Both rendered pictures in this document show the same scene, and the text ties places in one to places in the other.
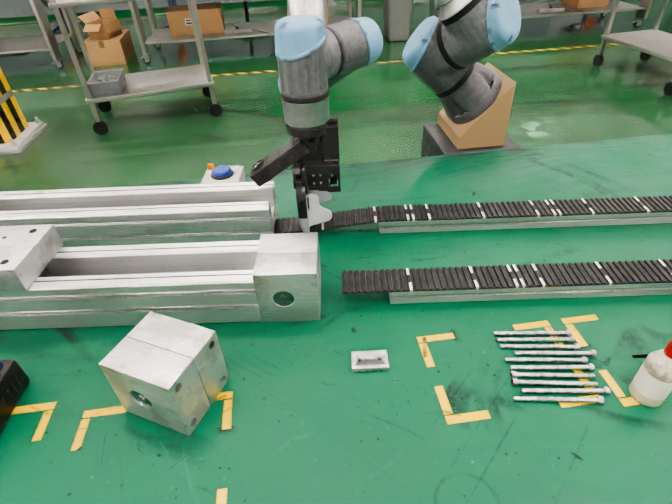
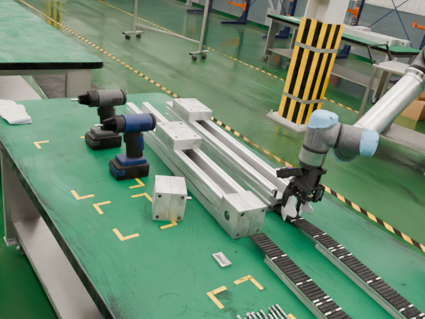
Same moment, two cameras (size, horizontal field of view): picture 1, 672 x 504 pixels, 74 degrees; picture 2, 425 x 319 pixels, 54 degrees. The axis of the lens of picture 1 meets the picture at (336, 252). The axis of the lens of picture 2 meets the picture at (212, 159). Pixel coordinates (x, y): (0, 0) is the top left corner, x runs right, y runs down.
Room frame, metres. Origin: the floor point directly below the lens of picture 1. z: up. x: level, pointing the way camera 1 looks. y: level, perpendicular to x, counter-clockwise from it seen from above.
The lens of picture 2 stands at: (-0.19, -0.71, 1.48)
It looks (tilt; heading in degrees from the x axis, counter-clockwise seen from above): 25 degrees down; 54
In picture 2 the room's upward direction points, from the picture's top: 10 degrees clockwise
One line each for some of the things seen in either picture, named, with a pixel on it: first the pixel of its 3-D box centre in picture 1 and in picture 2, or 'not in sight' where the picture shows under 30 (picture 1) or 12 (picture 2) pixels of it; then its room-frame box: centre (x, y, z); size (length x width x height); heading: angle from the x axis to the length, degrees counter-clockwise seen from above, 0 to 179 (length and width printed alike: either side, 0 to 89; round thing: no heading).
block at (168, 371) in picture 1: (175, 364); (172, 198); (0.36, 0.21, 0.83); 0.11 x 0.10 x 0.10; 157
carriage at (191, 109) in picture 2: not in sight; (191, 111); (0.73, 0.76, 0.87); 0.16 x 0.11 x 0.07; 89
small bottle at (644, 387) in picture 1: (664, 365); not in sight; (0.32, -0.38, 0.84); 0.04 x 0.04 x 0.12
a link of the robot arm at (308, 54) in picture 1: (303, 58); (321, 131); (0.71, 0.03, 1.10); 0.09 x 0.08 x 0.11; 134
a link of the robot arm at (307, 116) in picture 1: (306, 109); (313, 155); (0.71, 0.04, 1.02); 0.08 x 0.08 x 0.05
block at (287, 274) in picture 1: (290, 271); (245, 213); (0.53, 0.07, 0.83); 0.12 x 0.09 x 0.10; 179
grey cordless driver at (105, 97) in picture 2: not in sight; (97, 119); (0.29, 0.69, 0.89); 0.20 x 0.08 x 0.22; 5
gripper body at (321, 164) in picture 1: (314, 155); (307, 180); (0.71, 0.03, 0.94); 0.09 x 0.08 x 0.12; 89
